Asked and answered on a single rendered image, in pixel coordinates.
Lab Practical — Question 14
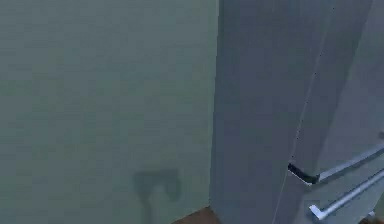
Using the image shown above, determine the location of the silver fridge handle bar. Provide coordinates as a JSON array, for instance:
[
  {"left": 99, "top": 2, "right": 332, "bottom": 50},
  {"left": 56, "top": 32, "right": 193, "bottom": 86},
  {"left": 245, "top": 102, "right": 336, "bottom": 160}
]
[
  {"left": 318, "top": 143, "right": 384, "bottom": 183},
  {"left": 308, "top": 169, "right": 384, "bottom": 221}
]

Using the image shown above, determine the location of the grey refrigerator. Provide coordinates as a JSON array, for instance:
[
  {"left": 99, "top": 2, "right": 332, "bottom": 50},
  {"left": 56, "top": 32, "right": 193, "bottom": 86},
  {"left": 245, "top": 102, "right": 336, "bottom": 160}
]
[{"left": 209, "top": 0, "right": 384, "bottom": 224}]

